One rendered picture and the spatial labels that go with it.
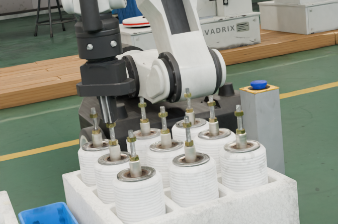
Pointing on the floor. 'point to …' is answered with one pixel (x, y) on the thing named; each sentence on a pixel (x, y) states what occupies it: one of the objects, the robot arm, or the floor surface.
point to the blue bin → (48, 215)
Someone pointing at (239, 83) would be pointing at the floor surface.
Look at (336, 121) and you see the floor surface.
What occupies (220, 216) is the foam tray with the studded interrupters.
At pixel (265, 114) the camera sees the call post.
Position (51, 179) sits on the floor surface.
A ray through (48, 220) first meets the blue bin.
